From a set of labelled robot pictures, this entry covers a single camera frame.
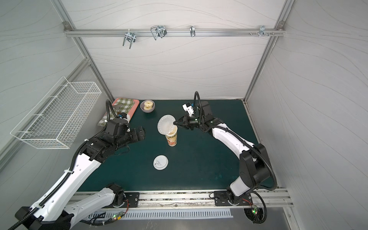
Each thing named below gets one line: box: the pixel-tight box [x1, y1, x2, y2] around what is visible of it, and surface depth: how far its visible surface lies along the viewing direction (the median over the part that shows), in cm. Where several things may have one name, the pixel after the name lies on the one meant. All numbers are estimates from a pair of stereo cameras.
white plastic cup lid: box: [152, 154, 169, 171], surface depth 88 cm
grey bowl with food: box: [139, 99, 156, 114], surface depth 113 cm
